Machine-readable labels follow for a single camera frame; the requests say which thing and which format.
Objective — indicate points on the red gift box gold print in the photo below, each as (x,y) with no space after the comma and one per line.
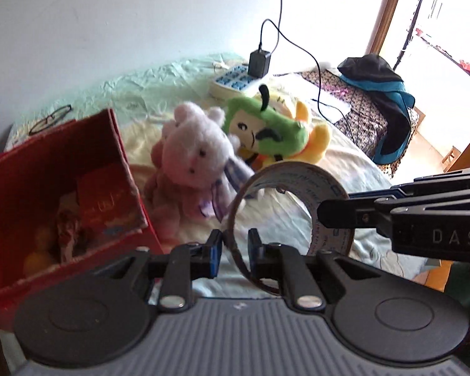
(108,203)

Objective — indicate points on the wooden gourd ornament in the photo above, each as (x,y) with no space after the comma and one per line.
(45,252)

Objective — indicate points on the printed packing tape roll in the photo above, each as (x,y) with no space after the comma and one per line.
(282,202)

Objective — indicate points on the large red cardboard box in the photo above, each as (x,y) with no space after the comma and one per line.
(33,178)

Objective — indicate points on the green yellow plush toy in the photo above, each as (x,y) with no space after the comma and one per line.
(269,132)

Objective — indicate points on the pale green bed sheet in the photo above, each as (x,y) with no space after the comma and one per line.
(145,100)

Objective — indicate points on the black power adapter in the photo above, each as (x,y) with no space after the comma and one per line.
(259,62)

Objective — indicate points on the white blue power strip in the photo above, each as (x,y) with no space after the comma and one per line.
(234,82)

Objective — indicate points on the patterned dark blanket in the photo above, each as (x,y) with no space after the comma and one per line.
(359,120)

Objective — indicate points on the black frame eyeglasses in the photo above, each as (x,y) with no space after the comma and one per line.
(51,120)

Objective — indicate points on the pink plush bunny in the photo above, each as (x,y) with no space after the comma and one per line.
(197,170)

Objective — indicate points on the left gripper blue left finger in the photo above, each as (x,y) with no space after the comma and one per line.
(213,253)

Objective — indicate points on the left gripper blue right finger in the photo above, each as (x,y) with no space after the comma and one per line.
(258,261)

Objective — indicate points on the black blue clothing pile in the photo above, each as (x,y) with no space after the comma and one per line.
(386,89)

